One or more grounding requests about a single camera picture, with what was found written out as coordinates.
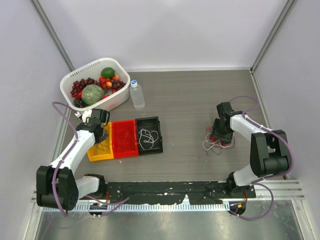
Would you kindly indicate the yellow plastic bin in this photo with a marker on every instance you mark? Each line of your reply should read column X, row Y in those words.
column 104, row 150

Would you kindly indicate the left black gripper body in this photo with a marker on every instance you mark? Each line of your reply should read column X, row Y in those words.
column 102, row 138

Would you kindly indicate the green lime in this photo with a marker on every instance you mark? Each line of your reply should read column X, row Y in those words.
column 107, row 72

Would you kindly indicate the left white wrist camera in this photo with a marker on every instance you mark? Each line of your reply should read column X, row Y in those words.
column 83, row 116

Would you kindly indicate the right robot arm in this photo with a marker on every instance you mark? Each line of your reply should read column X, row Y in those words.
column 270, row 155

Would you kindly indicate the white plastic basket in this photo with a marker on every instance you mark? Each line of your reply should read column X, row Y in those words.
column 93, row 70

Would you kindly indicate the black plastic bin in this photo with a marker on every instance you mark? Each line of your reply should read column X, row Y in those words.
column 149, row 137

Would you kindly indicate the red grape bunch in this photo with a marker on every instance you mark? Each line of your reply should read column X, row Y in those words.
column 78, row 86

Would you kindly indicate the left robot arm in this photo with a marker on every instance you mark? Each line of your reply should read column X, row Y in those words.
column 56, row 186

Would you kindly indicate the red cherry cluster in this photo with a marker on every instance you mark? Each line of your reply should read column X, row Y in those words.
column 112, row 84

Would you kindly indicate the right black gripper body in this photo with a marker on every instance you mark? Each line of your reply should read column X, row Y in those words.
column 222, row 133

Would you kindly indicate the green melon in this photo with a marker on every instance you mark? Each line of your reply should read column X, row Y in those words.
column 92, row 94

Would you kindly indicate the clear water bottle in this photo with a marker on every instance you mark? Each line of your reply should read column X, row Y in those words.
column 137, row 96

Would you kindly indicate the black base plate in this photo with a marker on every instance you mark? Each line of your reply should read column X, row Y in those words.
column 173, row 192

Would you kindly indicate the red plastic bin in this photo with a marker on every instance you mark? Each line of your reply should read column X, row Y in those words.
column 124, row 139

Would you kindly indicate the red apple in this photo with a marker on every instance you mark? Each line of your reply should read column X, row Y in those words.
column 105, row 96

